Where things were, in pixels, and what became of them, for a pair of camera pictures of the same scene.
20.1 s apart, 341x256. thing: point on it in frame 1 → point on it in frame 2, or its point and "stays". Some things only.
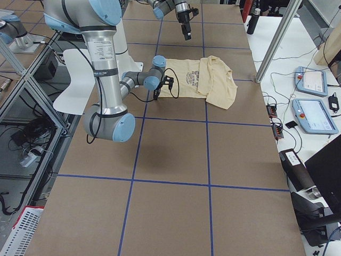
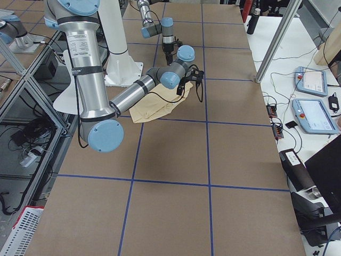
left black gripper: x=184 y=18 → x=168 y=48
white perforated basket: x=17 y=241 stays
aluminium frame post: x=292 y=9 stays
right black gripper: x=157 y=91 → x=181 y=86
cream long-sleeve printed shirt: x=209 y=78 → x=158 y=103
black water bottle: x=253 y=21 stays
